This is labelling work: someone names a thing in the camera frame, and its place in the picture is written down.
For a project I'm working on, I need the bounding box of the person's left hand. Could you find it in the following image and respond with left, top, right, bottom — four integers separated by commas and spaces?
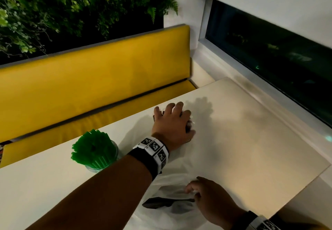
151, 102, 196, 152

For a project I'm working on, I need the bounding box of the person's right hand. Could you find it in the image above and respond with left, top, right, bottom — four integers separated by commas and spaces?
185, 177, 247, 229

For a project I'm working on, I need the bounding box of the small black object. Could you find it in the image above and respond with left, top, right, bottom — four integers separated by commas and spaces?
153, 111, 194, 142

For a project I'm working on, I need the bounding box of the translucent white plastic bag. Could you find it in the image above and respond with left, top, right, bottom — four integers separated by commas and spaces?
117, 115, 209, 230

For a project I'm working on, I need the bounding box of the person's right forearm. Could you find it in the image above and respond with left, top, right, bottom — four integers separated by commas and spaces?
275, 221, 323, 230

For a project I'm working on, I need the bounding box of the person's left forearm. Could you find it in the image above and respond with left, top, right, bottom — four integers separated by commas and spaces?
26, 155, 153, 230

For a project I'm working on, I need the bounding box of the black marker wrist band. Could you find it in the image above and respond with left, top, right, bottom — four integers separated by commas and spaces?
128, 136, 169, 181
232, 211, 282, 230

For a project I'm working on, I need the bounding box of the black plastic utensil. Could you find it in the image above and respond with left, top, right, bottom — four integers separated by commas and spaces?
142, 197, 195, 209

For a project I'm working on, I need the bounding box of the clear plastic cup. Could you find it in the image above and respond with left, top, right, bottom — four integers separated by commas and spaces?
85, 139, 120, 173

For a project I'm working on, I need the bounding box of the yellow bench seat cushion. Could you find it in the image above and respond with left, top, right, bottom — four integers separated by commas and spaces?
0, 80, 197, 168

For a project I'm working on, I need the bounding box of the yellow bench backrest cushion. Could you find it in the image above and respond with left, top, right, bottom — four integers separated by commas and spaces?
0, 24, 191, 143

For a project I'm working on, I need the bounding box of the bundle of green straws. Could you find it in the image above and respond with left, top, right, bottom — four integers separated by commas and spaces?
71, 129, 116, 169

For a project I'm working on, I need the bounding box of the white roller blind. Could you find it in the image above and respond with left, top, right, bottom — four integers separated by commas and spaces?
192, 0, 332, 49

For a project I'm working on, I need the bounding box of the dark window with white frame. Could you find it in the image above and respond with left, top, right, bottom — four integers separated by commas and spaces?
198, 0, 332, 134

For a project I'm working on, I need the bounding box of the green plant wall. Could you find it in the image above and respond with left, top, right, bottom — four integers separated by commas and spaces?
0, 0, 179, 65

